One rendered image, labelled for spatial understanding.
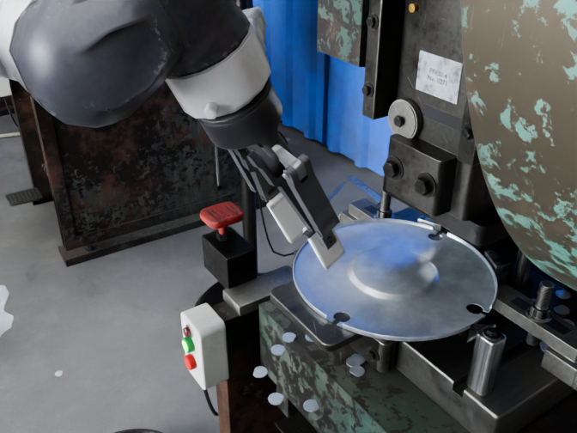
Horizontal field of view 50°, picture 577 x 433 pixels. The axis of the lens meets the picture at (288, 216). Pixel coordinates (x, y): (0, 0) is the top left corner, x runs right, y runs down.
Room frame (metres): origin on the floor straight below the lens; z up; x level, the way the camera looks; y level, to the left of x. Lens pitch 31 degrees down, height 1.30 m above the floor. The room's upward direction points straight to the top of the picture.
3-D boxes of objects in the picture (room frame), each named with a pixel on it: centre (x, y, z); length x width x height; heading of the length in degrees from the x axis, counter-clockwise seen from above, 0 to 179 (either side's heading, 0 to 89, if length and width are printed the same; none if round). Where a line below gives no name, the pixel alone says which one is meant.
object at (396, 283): (0.72, -0.15, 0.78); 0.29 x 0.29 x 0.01
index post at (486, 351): (0.58, -0.25, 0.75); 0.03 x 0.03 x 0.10; 34
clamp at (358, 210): (0.93, -0.16, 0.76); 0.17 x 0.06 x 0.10; 34
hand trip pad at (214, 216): (0.94, 0.12, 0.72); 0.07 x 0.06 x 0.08; 124
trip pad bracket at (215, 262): (0.92, 0.11, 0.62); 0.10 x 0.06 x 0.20; 34
